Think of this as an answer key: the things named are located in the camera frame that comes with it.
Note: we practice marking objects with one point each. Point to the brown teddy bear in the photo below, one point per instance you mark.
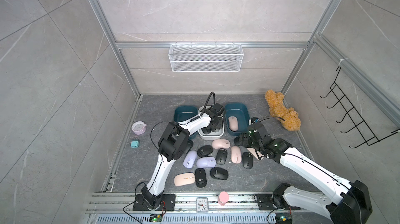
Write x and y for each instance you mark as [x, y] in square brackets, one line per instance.
[288, 117]

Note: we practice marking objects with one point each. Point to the pink mouse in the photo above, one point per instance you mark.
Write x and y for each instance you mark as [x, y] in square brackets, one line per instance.
[184, 179]
[259, 156]
[233, 123]
[221, 144]
[236, 155]

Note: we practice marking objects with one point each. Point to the black wire hook rack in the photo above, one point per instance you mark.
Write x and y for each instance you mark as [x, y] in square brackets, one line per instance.
[358, 122]

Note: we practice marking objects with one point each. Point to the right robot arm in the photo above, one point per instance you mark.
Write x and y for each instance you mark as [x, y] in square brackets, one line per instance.
[340, 200]

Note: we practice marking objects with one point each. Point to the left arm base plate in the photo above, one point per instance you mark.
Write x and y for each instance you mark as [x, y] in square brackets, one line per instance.
[167, 202]

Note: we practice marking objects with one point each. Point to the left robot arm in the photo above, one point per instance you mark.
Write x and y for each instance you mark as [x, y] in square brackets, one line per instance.
[171, 147]

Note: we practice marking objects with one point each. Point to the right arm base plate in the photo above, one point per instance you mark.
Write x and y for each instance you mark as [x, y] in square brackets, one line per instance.
[269, 202]

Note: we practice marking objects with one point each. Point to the small teal cube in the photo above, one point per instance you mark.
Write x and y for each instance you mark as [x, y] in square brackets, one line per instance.
[134, 144]

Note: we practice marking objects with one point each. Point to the teal storage box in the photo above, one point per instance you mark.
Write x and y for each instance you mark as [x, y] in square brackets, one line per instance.
[240, 111]
[185, 112]

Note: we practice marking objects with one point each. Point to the purple mouse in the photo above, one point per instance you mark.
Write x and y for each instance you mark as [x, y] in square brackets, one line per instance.
[190, 159]
[206, 162]

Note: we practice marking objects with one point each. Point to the white storage box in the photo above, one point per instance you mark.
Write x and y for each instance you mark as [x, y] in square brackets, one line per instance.
[212, 135]

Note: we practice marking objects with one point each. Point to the purple round alarm clock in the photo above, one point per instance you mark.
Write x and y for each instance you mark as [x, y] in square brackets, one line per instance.
[139, 127]

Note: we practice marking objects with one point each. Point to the left green circuit board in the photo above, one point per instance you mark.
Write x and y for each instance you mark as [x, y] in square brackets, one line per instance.
[156, 218]

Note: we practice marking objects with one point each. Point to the purple mouse lower centre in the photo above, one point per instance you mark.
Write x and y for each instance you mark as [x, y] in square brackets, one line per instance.
[206, 162]

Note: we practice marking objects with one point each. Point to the right green circuit board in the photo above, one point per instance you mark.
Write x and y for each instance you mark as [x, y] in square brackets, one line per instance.
[280, 219]

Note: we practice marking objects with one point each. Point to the white wire mesh basket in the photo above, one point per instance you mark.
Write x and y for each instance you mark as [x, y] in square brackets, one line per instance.
[205, 57]

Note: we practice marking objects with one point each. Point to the right teal storage box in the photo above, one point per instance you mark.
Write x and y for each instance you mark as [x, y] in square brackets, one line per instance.
[240, 111]

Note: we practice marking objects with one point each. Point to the pink cylinder cup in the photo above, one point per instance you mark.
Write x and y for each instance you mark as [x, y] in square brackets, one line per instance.
[223, 198]

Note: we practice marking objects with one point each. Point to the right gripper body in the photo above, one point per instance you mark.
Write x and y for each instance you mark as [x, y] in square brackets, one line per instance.
[247, 142]

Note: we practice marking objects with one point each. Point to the left teal storage box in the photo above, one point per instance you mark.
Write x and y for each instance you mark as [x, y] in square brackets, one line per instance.
[185, 112]

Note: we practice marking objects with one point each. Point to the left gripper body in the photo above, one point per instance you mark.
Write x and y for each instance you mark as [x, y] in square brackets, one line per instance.
[219, 123]

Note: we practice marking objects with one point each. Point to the purple mouse middle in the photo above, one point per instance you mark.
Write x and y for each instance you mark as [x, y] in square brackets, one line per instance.
[190, 159]

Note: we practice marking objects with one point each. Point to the green circuit board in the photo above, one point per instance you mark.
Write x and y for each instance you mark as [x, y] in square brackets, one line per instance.
[156, 218]
[280, 219]

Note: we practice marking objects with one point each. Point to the white square desk clock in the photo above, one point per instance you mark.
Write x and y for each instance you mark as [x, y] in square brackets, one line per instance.
[202, 205]

